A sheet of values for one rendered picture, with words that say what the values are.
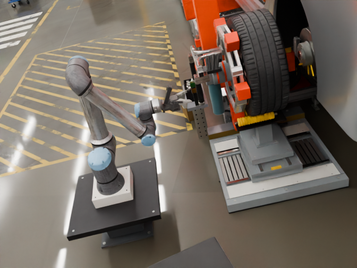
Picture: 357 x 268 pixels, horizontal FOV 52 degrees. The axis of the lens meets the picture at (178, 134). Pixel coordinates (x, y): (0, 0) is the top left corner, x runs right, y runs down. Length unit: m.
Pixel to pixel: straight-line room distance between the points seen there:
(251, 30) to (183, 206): 1.32
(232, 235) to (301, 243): 0.43
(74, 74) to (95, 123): 0.41
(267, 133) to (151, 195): 0.95
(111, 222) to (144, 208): 0.22
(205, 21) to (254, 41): 0.65
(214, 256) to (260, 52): 1.14
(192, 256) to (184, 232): 0.59
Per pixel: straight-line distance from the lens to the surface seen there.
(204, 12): 2.75
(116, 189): 2.46
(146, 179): 2.60
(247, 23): 2.30
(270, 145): 2.77
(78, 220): 2.53
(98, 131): 2.41
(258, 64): 2.18
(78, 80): 2.09
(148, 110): 2.31
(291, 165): 2.69
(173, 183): 2.96
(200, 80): 2.26
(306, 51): 2.49
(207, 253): 2.01
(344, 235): 2.49
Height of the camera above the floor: 1.92
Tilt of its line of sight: 33 degrees down
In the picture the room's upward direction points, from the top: 15 degrees counter-clockwise
